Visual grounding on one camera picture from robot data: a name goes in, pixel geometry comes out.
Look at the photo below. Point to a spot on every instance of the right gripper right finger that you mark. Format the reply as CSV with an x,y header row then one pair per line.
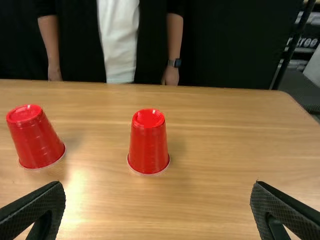
x,y
265,202

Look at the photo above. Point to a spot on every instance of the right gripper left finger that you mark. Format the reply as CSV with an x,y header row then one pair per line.
x,y
50,197

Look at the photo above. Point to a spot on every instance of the person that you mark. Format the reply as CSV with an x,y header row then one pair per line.
x,y
117,37

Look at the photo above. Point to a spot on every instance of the red cup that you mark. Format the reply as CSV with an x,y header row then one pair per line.
x,y
148,145
35,140

